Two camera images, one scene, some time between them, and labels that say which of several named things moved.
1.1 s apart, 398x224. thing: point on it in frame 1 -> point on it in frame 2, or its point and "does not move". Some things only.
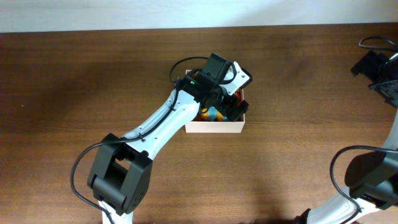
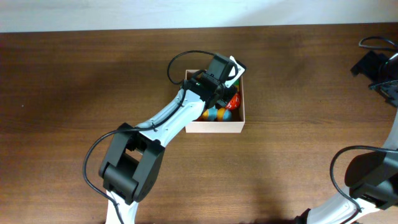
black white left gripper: x=237 y=109 -> x=230 y=91
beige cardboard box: x=216 y=126 does not move
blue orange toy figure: x=211 y=114 does not move
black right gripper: x=367 y=65 does not move
